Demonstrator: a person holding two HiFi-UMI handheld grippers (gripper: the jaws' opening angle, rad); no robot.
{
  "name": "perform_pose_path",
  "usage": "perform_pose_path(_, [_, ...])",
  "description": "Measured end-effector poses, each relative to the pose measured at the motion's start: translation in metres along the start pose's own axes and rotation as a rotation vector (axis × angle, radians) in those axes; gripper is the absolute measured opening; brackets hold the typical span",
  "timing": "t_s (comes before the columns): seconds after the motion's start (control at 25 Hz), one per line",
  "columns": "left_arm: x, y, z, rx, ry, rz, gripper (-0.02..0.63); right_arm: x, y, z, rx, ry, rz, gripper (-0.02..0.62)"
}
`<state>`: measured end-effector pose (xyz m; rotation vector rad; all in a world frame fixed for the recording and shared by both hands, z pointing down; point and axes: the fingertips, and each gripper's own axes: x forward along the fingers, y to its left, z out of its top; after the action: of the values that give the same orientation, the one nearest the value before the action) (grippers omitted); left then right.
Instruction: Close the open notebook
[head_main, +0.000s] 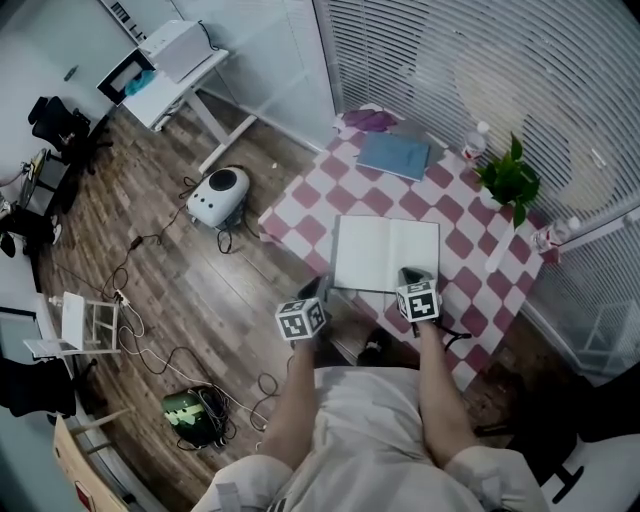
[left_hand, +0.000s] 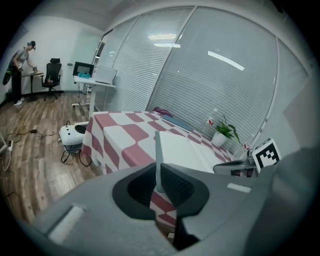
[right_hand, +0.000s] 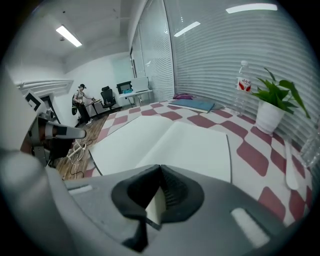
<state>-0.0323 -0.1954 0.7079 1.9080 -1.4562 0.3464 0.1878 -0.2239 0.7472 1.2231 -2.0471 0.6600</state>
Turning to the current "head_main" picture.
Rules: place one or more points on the white standing desk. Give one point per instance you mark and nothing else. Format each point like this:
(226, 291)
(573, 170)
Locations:
(165, 95)

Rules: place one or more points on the black headrest office chair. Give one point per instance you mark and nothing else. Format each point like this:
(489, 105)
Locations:
(55, 120)

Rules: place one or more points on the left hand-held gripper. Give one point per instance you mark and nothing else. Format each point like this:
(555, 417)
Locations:
(300, 320)

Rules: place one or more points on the purple cloth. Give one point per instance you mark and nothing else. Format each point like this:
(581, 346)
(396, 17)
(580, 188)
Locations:
(370, 120)

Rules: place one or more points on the white domed pet carrier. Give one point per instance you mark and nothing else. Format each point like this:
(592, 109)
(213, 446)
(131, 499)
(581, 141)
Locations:
(215, 200)

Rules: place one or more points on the person's right forearm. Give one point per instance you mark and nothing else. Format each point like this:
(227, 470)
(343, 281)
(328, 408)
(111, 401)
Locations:
(445, 395)

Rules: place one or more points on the person's left forearm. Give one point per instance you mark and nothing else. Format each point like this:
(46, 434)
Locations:
(295, 400)

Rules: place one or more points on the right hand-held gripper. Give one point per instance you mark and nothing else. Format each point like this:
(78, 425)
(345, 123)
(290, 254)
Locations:
(420, 302)

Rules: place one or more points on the black bag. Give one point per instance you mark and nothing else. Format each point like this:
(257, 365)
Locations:
(30, 387)

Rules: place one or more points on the teal cloth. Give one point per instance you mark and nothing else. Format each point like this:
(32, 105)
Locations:
(140, 82)

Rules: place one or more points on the white printer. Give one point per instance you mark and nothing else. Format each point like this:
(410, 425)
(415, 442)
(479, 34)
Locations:
(177, 50)

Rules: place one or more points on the round black side table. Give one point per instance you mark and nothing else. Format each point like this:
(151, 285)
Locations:
(37, 170)

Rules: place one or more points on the person's off-white shirt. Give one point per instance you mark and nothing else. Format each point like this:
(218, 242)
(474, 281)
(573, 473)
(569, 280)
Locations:
(370, 425)

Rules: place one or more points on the large grey-covered notebook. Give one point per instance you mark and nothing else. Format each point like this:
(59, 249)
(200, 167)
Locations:
(370, 250)

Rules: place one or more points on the white microwave oven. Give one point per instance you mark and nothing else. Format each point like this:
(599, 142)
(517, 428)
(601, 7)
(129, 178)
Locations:
(120, 75)

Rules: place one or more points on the green backpack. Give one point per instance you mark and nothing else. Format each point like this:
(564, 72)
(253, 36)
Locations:
(182, 412)

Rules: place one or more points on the blue book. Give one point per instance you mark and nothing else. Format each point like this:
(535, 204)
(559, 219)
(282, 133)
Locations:
(392, 155)

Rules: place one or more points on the red white checkered tablecloth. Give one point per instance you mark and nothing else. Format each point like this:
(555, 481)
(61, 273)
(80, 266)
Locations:
(320, 205)

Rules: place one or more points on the white power strip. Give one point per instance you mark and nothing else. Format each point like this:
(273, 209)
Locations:
(122, 298)

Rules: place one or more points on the green potted plant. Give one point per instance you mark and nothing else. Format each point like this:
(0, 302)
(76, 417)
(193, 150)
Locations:
(505, 180)

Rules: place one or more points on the white wooden stool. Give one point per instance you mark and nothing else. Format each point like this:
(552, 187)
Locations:
(75, 320)

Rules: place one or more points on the clear plastic water bottle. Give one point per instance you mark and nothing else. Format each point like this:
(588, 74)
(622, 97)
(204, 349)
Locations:
(474, 142)
(555, 234)

